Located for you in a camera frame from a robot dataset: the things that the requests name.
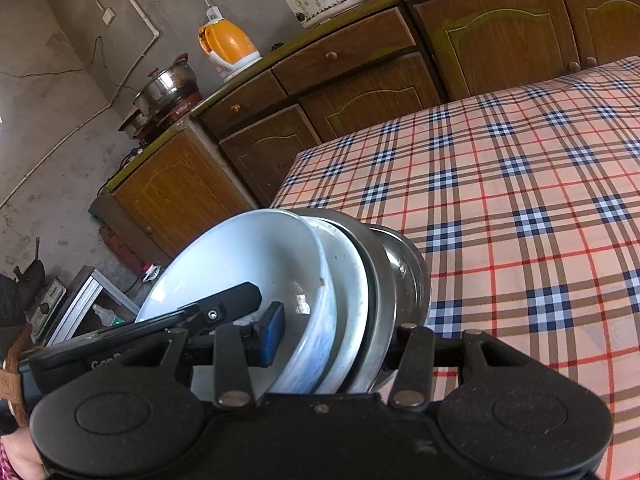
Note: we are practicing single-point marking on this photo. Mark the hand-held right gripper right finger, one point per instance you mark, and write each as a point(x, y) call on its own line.
point(417, 355)

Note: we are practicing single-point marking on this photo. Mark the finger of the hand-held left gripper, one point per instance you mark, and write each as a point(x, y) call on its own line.
point(225, 307)

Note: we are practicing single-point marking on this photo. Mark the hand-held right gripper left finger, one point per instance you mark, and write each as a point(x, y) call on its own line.
point(274, 332)

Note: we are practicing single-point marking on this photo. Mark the blue patterned white bowl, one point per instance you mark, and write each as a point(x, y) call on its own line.
point(240, 255)

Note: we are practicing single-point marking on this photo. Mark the medium steel plate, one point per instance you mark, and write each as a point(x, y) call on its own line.
point(407, 280)

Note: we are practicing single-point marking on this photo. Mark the steel bowl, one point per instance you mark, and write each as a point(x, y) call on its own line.
point(375, 280)

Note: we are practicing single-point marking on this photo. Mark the plain white bowl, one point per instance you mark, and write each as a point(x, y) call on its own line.
point(345, 280)

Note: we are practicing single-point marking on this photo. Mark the person's left forearm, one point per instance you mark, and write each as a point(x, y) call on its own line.
point(22, 457)

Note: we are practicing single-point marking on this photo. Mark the grey portable stove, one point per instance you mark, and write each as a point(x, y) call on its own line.
point(45, 302)

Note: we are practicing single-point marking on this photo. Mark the low wooden cabinet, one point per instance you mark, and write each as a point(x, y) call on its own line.
point(170, 195)

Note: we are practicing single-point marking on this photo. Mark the plaid tablecloth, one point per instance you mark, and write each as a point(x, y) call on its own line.
point(500, 210)

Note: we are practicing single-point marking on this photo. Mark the small steel pot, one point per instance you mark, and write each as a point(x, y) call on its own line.
point(134, 125)

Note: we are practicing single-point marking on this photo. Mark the red induction cooker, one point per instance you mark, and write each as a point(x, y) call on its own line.
point(182, 107)

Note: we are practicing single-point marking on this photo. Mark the lidded steel pot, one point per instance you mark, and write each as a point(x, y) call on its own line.
point(167, 85)

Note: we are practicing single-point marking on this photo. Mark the orange electric kettle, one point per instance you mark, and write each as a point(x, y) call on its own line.
point(230, 47)

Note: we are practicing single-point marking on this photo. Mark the wooden cabinet with drawers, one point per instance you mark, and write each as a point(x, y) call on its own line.
point(350, 60)

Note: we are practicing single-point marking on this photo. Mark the aluminium frame box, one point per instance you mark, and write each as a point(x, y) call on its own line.
point(80, 300)

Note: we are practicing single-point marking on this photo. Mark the white wall conduit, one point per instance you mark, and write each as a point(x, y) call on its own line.
point(150, 35)

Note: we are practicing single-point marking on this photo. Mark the white wall power strip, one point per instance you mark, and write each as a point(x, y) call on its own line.
point(213, 13)

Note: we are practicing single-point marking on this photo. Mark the white wall outlet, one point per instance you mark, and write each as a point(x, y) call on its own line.
point(108, 16)

